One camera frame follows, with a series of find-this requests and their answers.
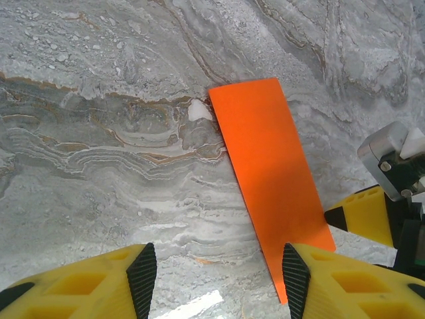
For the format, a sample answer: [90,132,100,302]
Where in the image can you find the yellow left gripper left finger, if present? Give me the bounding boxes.
[0,242,157,319]

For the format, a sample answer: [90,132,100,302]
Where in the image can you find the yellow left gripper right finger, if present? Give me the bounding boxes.
[282,242,425,319]

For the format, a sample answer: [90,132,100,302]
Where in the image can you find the orange paper sheet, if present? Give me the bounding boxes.
[208,77,337,306]

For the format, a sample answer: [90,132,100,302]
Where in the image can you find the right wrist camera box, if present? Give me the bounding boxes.
[357,121,425,203]

